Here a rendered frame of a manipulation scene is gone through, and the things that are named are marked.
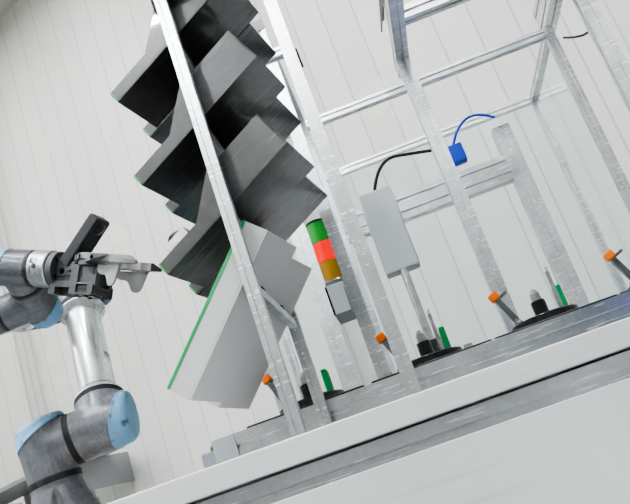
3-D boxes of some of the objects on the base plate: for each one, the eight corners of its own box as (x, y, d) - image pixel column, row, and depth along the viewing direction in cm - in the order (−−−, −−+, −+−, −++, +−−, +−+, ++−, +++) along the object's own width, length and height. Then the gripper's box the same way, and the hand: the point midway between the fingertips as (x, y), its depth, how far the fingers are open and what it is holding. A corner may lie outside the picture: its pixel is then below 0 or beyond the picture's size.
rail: (225, 494, 147) (209, 436, 150) (309, 485, 232) (297, 448, 235) (254, 484, 147) (236, 426, 150) (327, 479, 231) (315, 442, 235)
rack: (288, 454, 110) (140, -18, 134) (327, 458, 145) (205, 83, 168) (434, 402, 108) (258, -66, 132) (438, 418, 143) (299, 46, 167)
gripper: (74, 299, 165) (165, 305, 158) (27, 289, 152) (124, 294, 145) (80, 258, 167) (170, 261, 160) (34, 244, 153) (130, 247, 146)
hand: (145, 262), depth 153 cm, fingers open, 8 cm apart
